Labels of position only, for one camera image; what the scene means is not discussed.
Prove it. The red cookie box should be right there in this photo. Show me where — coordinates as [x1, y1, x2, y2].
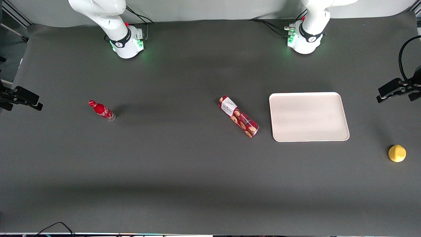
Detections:
[219, 95, 260, 138]

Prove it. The white rectangular tray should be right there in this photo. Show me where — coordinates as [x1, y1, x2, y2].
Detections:
[269, 92, 350, 142]

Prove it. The dark grey table mat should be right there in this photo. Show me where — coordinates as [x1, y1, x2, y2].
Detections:
[0, 12, 421, 236]

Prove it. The red soda bottle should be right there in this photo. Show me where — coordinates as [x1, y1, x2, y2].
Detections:
[88, 100, 116, 121]

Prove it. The yellow lemon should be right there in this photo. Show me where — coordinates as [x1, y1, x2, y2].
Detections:
[388, 145, 407, 163]

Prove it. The black left arm base cable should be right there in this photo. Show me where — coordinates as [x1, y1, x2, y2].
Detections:
[248, 9, 308, 37]

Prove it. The black arm base cable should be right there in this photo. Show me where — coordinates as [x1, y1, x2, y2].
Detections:
[126, 6, 155, 41]
[248, 9, 308, 37]

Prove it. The black right arm base cable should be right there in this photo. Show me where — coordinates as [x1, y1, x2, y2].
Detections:
[126, 6, 155, 41]

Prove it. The thin black floor cable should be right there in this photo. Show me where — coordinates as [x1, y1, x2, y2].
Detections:
[32, 222, 77, 237]

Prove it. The black clamp mount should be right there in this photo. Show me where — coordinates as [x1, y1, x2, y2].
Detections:
[376, 66, 421, 104]
[0, 79, 43, 111]

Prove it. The black looped cable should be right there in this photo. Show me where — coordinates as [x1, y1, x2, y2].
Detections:
[398, 35, 421, 83]

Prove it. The aluminium frame rail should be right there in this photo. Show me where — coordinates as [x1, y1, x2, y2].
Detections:
[0, 0, 34, 43]

